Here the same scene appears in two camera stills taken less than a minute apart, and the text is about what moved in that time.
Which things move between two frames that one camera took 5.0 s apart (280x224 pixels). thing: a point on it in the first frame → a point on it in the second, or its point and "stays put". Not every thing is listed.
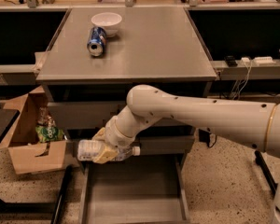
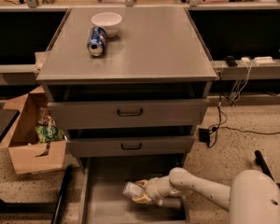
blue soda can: [96, 41] stays put
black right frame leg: [259, 159] stays put
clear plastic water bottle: [88, 149] → [133, 189]
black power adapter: [203, 135] stays put
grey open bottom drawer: [142, 189] stays put
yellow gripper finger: [105, 155] → [144, 200]
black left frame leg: [63, 194] stays put
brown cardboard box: [28, 153] stays put
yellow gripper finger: [100, 135] → [143, 183]
